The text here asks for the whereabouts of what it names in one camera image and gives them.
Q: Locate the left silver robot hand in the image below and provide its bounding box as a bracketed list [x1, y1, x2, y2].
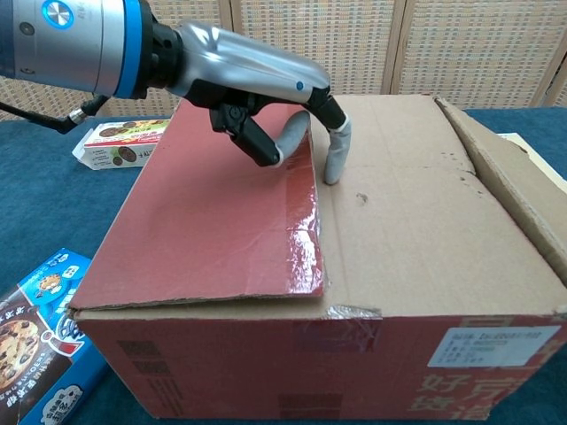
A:
[170, 19, 353, 186]

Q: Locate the large brown cardboard box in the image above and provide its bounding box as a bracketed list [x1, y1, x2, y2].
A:
[66, 92, 567, 421]

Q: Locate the white cookie box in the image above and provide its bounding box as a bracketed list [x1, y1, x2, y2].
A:
[72, 118, 172, 172]

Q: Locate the blue chocolate chip cookie box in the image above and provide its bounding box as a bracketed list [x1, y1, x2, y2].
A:
[0, 247, 107, 425]

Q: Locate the woven folding screen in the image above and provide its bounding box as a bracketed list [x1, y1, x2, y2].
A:
[0, 0, 567, 123]

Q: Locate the blue table cloth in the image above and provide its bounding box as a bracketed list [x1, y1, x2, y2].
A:
[0, 105, 567, 425]

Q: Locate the beige paper notepad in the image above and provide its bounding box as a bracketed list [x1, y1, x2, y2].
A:
[495, 132, 567, 196]

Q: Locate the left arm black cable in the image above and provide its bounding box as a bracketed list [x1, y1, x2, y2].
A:
[0, 95, 110, 135]

